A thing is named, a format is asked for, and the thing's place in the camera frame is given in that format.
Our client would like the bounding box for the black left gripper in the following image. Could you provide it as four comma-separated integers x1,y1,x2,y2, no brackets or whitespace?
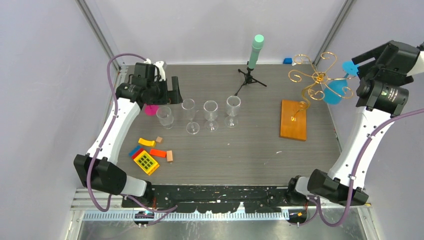
147,76,182,106

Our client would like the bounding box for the clear wine glass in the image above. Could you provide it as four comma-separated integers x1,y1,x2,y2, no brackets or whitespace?
156,105,174,129
181,98,200,135
203,100,219,132
224,95,241,128

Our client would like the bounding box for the pink plastic wine glass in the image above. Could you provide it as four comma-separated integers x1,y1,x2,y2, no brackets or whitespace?
144,104,159,116

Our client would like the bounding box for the blue plastic wine glass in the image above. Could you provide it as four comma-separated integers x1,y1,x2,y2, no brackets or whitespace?
323,60,358,105

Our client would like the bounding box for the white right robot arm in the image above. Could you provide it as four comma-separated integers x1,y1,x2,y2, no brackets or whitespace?
285,40,424,207

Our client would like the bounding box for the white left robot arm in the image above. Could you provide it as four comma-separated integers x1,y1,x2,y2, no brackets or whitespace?
73,60,183,207

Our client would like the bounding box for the orange wooden rack base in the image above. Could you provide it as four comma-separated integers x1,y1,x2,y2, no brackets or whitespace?
279,99,307,142

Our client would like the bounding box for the small tan cube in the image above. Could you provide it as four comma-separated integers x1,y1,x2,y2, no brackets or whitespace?
155,136,164,143

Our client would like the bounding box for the yellow curved block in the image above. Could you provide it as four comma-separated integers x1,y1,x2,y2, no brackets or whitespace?
138,138,156,148

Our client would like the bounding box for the tan wooden block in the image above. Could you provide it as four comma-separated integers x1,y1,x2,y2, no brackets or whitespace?
166,150,174,163

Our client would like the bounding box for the orange flat block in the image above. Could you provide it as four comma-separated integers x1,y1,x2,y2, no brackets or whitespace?
149,148,167,158

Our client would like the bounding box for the red flat block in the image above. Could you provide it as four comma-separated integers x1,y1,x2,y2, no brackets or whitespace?
131,148,144,160

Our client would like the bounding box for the blue flat block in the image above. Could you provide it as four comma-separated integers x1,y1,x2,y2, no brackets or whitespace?
128,145,141,158

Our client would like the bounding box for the yellow green window block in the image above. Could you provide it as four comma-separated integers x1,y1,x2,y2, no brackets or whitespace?
133,150,160,176

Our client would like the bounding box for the black mini tripod stand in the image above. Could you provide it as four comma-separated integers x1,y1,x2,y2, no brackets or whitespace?
234,67,267,96

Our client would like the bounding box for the small blue block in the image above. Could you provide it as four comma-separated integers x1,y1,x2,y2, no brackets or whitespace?
283,57,293,65

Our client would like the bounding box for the mint green microphone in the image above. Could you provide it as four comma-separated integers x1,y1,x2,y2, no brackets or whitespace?
247,34,265,71

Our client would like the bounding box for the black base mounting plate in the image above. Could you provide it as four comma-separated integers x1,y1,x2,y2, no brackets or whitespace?
122,185,306,214

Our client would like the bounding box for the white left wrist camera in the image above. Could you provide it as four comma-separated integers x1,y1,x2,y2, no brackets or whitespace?
143,58,167,82

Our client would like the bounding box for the gold wire glass rack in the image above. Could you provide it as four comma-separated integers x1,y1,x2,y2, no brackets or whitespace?
288,51,341,110

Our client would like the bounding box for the slotted cable duct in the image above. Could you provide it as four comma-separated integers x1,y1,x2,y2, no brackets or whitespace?
82,209,290,222

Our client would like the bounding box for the aluminium frame rail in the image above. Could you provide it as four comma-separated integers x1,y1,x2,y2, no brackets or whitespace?
70,188,124,211

